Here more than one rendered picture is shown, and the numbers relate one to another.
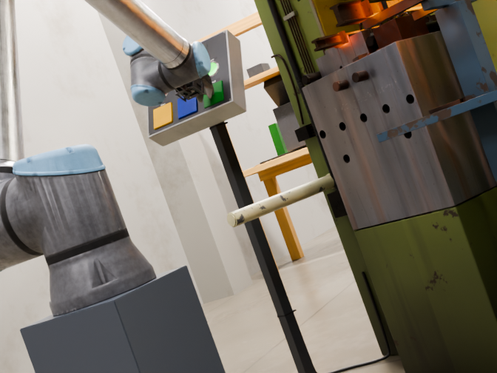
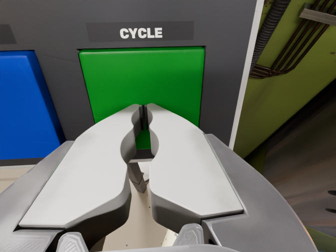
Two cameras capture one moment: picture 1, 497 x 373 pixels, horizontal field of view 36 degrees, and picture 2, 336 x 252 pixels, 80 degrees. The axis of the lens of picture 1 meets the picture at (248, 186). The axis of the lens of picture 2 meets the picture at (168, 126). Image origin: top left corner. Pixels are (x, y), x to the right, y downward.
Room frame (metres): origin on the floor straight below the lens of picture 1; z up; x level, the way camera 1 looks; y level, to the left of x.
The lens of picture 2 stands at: (2.33, 0.03, 1.12)
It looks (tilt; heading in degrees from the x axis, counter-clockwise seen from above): 63 degrees down; 327
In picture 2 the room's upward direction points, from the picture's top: 3 degrees clockwise
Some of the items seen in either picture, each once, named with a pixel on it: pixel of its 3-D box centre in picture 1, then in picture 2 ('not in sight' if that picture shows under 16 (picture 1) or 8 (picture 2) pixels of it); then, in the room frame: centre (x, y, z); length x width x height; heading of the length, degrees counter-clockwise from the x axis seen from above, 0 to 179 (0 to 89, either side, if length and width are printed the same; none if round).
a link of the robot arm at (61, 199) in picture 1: (65, 197); not in sight; (1.35, 0.31, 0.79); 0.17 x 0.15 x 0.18; 66
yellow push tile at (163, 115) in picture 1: (163, 116); not in sight; (2.49, 0.18, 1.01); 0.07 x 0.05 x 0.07; 63
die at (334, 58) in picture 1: (387, 44); not in sight; (2.30, -0.54, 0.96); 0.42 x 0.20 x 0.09; 128
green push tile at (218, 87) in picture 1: (214, 95); (146, 101); (2.41, 0.00, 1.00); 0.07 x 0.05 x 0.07; 63
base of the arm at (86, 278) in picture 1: (95, 269); not in sight; (1.34, 0.30, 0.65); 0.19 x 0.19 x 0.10
